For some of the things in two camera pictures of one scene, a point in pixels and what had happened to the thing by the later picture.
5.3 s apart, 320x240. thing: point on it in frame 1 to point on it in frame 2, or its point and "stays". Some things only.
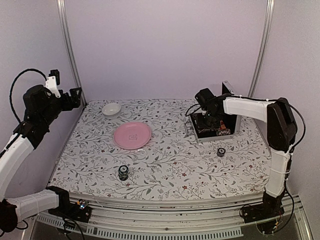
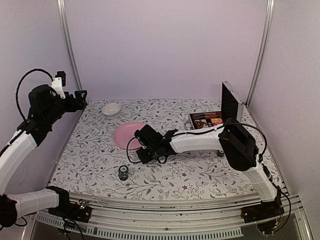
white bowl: (111, 109) stays
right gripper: (215, 125) to (144, 157)
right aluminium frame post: (269, 12) stays
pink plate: (132, 135) stays
